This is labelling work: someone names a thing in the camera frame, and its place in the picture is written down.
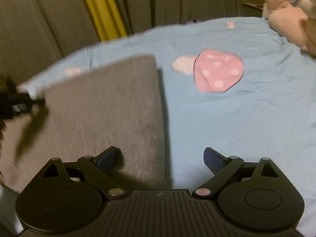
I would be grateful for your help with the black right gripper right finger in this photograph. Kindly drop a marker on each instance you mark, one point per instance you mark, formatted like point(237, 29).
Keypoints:
point(234, 175)

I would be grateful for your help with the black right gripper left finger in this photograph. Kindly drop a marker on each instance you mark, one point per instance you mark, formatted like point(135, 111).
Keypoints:
point(85, 178)

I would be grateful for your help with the grey sweatpants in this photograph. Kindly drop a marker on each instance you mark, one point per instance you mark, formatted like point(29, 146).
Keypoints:
point(118, 105)

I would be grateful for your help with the light blue mushroom bedsheet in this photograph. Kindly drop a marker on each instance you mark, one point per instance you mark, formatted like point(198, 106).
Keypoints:
point(233, 85)

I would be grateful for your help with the olive and yellow curtain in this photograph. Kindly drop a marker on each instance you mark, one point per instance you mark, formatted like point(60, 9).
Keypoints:
point(37, 33)

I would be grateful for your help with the pink plush toy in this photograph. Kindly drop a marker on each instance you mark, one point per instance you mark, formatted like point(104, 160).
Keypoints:
point(294, 20)

